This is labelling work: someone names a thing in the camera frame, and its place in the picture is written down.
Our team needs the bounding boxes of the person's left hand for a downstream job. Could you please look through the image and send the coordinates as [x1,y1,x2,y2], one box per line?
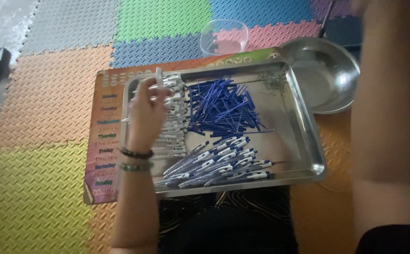
[128,77,173,153]

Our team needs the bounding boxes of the pile of white pen barrels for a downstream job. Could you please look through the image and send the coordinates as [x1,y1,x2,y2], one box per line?
[122,72,191,159]

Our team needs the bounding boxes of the pile of blue ink refills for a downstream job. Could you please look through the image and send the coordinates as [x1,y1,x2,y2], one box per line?
[187,77,274,138]

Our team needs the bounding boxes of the colourful printed poster board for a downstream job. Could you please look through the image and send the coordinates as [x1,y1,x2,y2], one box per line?
[83,47,283,205]

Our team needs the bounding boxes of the steel rectangular tray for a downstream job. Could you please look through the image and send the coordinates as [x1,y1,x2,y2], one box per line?
[116,62,327,199]

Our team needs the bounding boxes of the clear plastic bowl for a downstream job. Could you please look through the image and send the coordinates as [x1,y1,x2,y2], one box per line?
[200,19,249,57]

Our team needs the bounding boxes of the colourful foam puzzle mat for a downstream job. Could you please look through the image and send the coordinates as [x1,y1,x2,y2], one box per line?
[0,0,361,254]

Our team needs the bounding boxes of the pile of assembled blue-white pens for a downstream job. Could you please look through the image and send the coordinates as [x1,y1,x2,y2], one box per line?
[154,136,280,188]

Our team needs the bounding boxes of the pile of small metal springs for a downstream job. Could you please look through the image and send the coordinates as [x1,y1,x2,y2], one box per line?
[260,71,286,95]

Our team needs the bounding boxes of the person's black patterned clothing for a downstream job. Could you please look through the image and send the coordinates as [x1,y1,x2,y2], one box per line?
[157,186,299,254]

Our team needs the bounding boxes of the round steel bowl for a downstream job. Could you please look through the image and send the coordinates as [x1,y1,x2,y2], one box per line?
[279,37,361,115]

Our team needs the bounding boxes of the thin metal rod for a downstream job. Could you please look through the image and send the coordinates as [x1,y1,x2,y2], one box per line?
[319,0,335,39]

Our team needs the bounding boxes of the dark blue book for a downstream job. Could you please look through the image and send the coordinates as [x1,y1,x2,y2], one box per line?
[323,16,364,50]

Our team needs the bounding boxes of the dark beaded bracelet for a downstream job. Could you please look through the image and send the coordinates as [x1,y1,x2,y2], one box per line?
[119,147,154,160]

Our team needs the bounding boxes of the green beaded bracelet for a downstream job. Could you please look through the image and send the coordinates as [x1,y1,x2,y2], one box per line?
[118,161,154,173]

